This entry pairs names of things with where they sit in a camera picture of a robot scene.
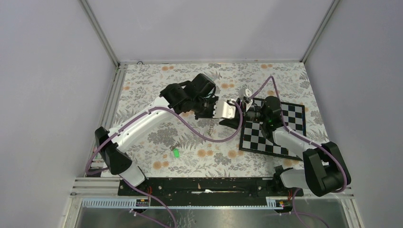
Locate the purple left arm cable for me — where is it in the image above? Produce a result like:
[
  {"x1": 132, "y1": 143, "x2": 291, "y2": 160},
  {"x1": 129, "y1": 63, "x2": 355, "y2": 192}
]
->
[{"x1": 85, "y1": 100, "x2": 244, "y2": 228}]

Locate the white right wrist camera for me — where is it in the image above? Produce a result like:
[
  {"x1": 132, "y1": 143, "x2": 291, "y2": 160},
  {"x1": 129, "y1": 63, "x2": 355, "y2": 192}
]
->
[{"x1": 239, "y1": 88, "x2": 252, "y2": 104}]

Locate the black white checkerboard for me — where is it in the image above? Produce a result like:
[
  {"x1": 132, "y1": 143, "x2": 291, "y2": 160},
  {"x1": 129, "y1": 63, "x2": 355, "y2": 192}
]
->
[{"x1": 239, "y1": 96, "x2": 307, "y2": 162}]

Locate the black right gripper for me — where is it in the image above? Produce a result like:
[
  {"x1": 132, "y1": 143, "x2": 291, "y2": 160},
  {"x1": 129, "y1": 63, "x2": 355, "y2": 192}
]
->
[{"x1": 219, "y1": 98, "x2": 269, "y2": 130}]

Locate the white slotted cable duct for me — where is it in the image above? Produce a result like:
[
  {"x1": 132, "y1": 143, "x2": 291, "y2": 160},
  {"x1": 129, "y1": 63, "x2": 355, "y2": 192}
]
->
[{"x1": 81, "y1": 197, "x2": 283, "y2": 209}]

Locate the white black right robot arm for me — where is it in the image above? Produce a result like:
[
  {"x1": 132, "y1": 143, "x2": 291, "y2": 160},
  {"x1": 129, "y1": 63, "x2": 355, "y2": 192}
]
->
[{"x1": 213, "y1": 96, "x2": 351, "y2": 197}]

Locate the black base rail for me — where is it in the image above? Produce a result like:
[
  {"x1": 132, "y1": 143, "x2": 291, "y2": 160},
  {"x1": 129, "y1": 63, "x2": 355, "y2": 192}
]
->
[{"x1": 117, "y1": 177, "x2": 304, "y2": 206}]

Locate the floral patterned table mat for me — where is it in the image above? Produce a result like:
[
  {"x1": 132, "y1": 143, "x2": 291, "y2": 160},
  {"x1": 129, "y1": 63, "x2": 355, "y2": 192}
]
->
[{"x1": 115, "y1": 63, "x2": 329, "y2": 177}]

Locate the silver carabiner keyring with chain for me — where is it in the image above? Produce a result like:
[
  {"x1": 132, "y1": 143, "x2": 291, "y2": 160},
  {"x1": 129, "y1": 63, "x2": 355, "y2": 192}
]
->
[{"x1": 206, "y1": 119, "x2": 217, "y2": 137}]

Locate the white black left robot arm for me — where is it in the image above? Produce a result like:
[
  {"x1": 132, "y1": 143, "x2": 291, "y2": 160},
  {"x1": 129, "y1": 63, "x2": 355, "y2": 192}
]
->
[{"x1": 95, "y1": 74, "x2": 218, "y2": 195}]

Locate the green key tag with key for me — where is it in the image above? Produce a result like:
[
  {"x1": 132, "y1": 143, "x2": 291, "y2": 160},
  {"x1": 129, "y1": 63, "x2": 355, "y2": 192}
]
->
[{"x1": 170, "y1": 145, "x2": 180, "y2": 158}]

